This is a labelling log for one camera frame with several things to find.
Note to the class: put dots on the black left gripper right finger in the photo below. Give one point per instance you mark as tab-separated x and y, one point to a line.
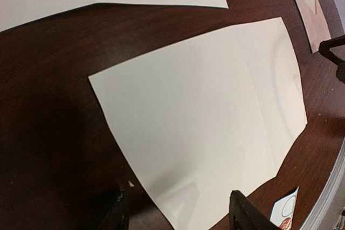
245	216

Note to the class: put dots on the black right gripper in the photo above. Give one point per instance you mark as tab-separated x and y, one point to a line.
325	51

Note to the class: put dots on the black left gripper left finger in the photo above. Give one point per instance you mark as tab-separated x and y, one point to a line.
111	209

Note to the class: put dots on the cream envelope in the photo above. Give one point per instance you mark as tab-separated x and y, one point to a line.
314	22

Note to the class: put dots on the cream letter paper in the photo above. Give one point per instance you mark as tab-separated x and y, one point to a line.
200	118

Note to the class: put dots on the sticker sheet with seals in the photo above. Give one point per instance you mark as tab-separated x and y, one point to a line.
283	210

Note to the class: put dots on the front aluminium rail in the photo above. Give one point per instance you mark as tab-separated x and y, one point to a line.
328	211

